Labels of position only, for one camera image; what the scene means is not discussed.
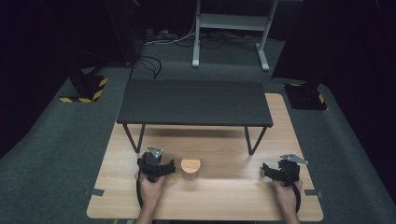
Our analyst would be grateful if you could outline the black shelf riser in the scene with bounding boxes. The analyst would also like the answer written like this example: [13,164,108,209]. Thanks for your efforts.
[116,77,275,156]

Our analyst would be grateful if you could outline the person's left hand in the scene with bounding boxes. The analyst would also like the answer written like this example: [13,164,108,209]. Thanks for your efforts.
[134,171,166,212]

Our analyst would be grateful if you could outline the white cable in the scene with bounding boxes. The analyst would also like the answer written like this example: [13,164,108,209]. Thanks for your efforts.
[143,18,198,47]

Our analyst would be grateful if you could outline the white metal stand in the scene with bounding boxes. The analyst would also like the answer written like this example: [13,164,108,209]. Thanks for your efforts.
[191,0,279,73]

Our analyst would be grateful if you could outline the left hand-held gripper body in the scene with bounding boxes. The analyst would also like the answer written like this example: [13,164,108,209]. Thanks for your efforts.
[136,145,171,183]

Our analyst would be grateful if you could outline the black base with yellow stripes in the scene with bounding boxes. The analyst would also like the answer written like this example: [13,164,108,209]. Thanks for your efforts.
[283,81,329,111]
[59,74,108,104]

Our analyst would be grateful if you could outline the small wooden round block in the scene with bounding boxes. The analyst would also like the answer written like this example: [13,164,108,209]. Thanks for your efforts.
[180,157,202,182]

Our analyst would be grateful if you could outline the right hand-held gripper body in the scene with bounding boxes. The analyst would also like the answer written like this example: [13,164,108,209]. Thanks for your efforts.
[269,154,310,188]

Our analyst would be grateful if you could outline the black cable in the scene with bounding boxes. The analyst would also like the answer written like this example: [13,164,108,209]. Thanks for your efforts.
[136,55,163,80]

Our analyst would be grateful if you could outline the person's right hand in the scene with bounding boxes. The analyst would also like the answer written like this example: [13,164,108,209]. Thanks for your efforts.
[272,178,304,216]

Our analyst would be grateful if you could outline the black wrist strap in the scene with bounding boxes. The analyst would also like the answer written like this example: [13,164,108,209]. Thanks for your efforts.
[290,182,303,215]
[135,170,145,209]

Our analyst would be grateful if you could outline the grey tape strip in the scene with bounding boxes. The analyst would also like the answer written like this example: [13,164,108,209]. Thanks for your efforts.
[83,188,106,198]
[304,189,325,199]

